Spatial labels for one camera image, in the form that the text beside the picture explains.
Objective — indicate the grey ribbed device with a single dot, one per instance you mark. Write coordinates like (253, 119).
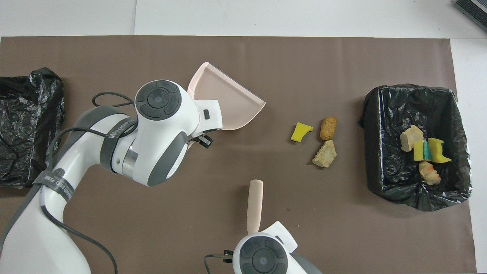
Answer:
(473, 9)

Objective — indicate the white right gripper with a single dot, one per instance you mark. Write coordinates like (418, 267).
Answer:
(283, 238)

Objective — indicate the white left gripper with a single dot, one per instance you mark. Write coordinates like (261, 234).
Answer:
(209, 116)

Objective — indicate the brown bread roll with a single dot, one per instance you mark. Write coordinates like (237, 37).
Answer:
(328, 128)

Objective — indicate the brown paper table mat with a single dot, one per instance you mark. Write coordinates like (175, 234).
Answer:
(304, 68)

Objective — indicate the yellow sponge piece green layer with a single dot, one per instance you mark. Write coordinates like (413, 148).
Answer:
(418, 151)

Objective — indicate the bin with black bag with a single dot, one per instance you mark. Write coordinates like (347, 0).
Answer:
(26, 114)
(384, 125)

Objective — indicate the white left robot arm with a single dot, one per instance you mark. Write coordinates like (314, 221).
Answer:
(159, 125)

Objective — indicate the pink plastic dustpan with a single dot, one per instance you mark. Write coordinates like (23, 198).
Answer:
(224, 95)

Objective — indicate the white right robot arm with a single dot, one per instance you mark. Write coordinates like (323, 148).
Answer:
(262, 260)

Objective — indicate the striped croissant piece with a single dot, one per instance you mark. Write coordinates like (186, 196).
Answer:
(429, 173)

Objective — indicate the beige bread chunk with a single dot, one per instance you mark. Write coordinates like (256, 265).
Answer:
(325, 155)
(411, 137)

